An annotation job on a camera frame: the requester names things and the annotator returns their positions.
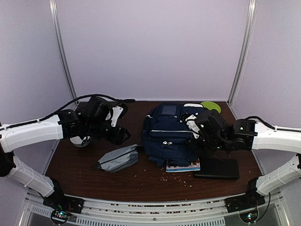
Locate grey pencil pouch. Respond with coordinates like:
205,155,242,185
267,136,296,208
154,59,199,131
93,144,139,173

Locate front aluminium rail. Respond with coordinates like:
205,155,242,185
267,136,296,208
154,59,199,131
23,185,286,226

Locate right metal frame post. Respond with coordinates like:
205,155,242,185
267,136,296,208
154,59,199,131
228,0,258,107

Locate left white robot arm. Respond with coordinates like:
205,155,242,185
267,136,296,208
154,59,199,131
0,94,134,209

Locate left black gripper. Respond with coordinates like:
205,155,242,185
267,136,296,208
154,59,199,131
85,120,134,147

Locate left metal frame post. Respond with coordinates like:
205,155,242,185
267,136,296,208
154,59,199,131
49,0,77,99

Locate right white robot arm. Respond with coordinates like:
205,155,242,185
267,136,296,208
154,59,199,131
184,110,301,208

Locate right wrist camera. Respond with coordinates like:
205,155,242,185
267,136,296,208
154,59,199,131
184,114,199,133

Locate black leather case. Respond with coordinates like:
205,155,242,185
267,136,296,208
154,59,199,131
193,158,240,180

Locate navy blue backpack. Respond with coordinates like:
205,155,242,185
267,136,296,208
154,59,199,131
141,102,205,168

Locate metal frame post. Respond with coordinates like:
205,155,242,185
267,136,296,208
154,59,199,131
49,0,77,99
228,0,258,107

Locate white ceramic bowl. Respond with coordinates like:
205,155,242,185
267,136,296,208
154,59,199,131
70,136,91,148

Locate dog cover book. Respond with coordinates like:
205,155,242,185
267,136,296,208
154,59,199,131
166,158,201,173

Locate green plate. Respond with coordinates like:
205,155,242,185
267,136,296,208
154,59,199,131
200,101,222,113

